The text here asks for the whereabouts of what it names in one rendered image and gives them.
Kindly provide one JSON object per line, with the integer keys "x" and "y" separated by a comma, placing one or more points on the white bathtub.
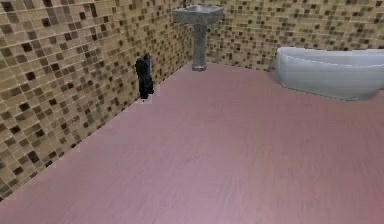
{"x": 330, "y": 73}

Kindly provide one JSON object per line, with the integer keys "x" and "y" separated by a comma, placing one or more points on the grey pedestal sink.
{"x": 199, "y": 36}

